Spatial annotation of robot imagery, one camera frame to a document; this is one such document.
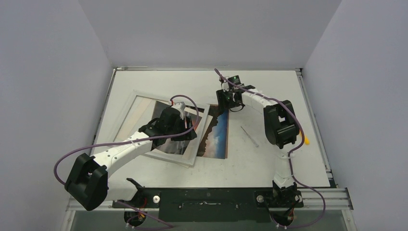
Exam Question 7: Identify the sunset photo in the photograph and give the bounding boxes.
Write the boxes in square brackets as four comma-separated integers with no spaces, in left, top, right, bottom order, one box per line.
[153,105,229,161]

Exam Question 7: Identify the yellow handled screwdriver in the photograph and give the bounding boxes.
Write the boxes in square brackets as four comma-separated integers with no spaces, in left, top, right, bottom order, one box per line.
[302,134,310,145]

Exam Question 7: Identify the white picture frame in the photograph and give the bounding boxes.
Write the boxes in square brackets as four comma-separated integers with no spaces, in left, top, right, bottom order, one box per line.
[111,90,212,168]

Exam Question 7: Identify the cream mat board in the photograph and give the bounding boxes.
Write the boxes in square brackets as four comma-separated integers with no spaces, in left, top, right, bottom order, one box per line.
[121,95,208,163]

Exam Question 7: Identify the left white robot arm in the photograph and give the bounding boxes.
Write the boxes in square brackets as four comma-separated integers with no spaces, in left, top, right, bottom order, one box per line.
[64,103,197,211]

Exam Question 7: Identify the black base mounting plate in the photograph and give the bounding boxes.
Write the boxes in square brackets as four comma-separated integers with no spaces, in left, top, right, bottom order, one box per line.
[113,188,304,223]

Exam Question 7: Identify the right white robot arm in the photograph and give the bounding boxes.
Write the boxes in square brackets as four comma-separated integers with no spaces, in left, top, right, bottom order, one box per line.
[216,75,305,208]

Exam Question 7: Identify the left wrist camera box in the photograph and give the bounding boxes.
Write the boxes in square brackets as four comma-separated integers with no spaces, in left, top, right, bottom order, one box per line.
[171,102,186,120]

